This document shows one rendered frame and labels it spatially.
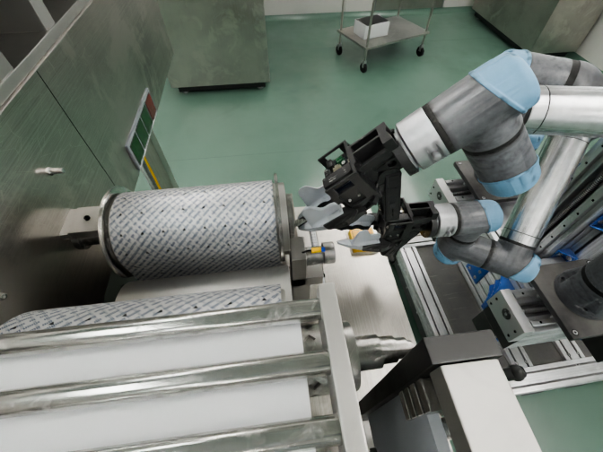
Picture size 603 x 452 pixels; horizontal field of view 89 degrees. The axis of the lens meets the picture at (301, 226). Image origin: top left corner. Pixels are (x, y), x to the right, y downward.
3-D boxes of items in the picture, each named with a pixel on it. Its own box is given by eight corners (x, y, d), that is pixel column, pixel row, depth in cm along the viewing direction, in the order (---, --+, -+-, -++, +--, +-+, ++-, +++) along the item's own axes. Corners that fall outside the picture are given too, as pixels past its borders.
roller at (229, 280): (296, 349, 52) (295, 324, 42) (140, 369, 50) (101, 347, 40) (289, 284, 59) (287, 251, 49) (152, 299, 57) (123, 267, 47)
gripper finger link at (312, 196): (279, 195, 53) (321, 168, 48) (301, 210, 57) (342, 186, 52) (279, 210, 51) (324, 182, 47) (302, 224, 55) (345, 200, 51)
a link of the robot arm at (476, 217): (493, 240, 71) (513, 217, 64) (447, 245, 70) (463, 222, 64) (477, 214, 76) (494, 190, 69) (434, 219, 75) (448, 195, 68)
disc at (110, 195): (126, 297, 47) (87, 214, 40) (123, 298, 47) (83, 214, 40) (154, 242, 60) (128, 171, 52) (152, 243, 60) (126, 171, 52)
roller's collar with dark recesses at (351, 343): (354, 395, 31) (365, 383, 26) (295, 404, 30) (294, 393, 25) (342, 332, 35) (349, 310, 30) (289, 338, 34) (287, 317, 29)
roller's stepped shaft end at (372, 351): (412, 367, 31) (422, 359, 28) (353, 375, 31) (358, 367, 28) (401, 335, 33) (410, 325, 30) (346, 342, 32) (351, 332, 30)
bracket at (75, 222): (104, 236, 46) (97, 229, 45) (64, 240, 46) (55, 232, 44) (112, 211, 49) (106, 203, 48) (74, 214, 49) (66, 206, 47)
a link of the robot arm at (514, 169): (530, 140, 49) (510, 85, 43) (552, 190, 42) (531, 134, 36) (477, 160, 54) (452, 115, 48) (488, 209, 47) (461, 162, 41)
